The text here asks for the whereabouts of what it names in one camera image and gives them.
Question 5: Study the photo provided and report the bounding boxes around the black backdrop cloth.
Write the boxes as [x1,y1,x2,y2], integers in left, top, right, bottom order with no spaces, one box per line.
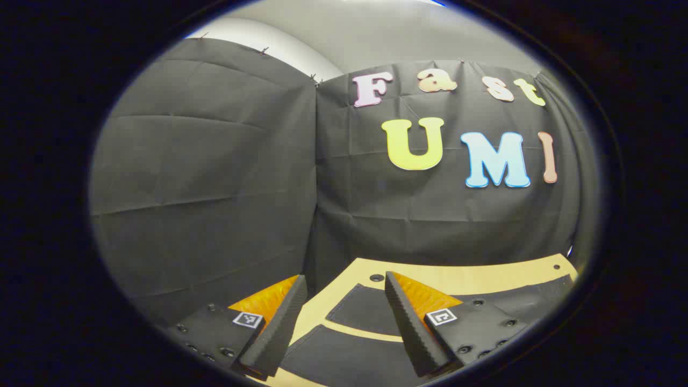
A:
[90,38,593,329]

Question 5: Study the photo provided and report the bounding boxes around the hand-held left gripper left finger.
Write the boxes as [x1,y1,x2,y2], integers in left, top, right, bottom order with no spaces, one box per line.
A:
[164,274,310,379]

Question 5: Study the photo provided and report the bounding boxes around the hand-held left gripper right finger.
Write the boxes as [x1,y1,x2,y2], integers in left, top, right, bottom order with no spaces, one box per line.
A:
[383,270,533,378]

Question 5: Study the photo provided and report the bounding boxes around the dark grey jeans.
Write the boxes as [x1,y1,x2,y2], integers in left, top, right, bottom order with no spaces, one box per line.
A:
[279,275,575,387]

